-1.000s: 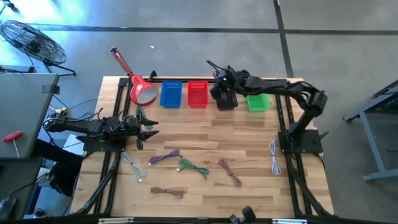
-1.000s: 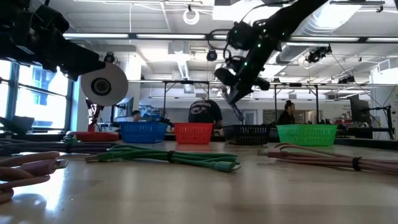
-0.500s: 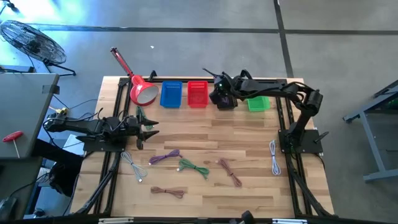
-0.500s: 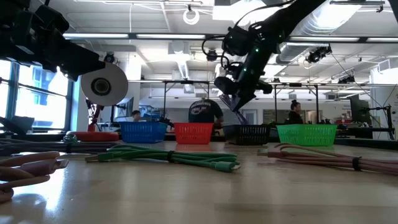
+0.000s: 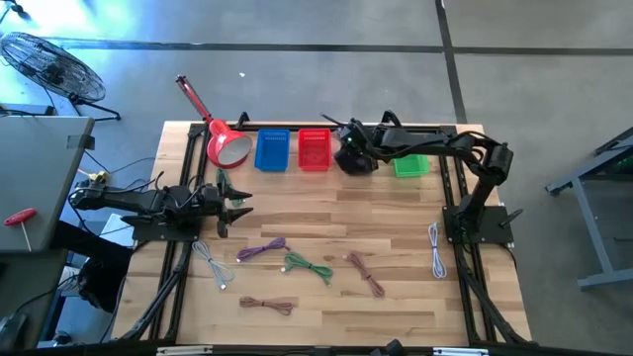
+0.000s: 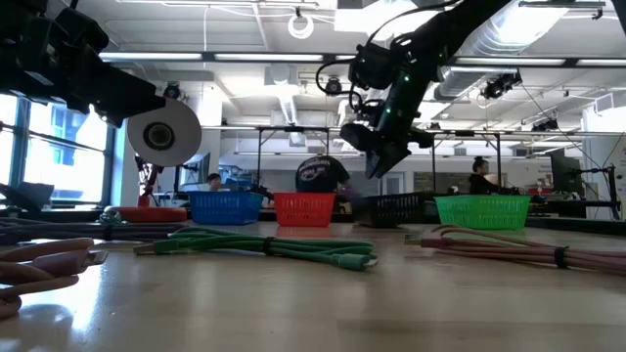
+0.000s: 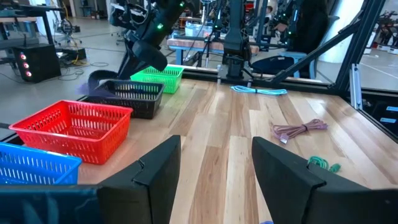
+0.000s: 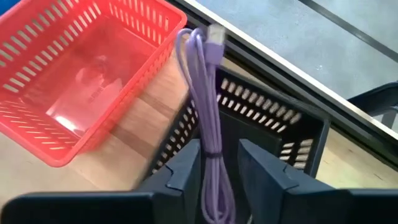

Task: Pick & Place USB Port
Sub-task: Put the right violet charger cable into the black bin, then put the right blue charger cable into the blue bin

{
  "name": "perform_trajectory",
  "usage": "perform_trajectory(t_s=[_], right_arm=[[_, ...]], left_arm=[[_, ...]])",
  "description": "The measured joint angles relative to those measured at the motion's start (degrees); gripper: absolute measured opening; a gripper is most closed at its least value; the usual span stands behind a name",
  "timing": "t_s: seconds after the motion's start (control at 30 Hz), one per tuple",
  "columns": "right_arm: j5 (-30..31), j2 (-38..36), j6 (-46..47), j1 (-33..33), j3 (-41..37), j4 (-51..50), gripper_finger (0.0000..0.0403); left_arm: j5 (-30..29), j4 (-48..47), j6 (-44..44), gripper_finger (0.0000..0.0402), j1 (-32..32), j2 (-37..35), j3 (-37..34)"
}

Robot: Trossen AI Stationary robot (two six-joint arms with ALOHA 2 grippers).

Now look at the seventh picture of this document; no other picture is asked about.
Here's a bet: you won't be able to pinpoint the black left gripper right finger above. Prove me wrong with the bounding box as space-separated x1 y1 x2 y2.
251 136 340 224

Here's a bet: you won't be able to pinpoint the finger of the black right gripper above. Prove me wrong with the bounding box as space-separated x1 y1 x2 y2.
88 70 119 96

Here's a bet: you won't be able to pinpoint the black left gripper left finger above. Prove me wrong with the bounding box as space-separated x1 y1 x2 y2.
98 135 182 224

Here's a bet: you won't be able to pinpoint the green usb cable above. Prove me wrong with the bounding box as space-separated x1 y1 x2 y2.
307 156 342 174

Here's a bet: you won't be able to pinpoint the pink usb cable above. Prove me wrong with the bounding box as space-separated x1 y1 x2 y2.
272 119 329 144

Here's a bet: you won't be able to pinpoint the light blue usb cable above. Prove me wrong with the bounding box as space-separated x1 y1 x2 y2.
229 85 289 96

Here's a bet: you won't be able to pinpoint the green plastic basket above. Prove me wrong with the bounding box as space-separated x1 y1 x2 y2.
130 65 184 94

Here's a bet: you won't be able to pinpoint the wood-top table blue legs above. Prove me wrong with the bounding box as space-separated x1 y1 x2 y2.
167 37 261 67

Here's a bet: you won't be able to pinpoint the black plastic basket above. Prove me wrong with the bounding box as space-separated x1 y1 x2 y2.
83 80 165 120

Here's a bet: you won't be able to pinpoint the red plastic basket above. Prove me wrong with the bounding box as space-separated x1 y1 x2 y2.
9 100 134 165

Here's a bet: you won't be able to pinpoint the clear plastic box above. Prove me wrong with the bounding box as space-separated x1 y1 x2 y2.
185 23 213 39

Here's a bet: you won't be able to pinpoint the black computer tower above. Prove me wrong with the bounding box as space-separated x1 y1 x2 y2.
12 43 62 83

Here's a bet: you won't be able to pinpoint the dark office desk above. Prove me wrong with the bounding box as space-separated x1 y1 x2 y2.
0 0 63 52

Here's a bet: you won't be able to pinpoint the blue plastic basket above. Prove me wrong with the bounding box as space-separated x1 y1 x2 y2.
0 142 83 186

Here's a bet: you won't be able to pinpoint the silver metal bar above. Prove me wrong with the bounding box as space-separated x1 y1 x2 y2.
349 63 363 110

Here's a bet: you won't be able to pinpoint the distant person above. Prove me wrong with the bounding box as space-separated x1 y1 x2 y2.
264 5 275 22

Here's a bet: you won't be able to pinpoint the seated person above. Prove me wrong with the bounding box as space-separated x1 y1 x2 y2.
251 0 331 77

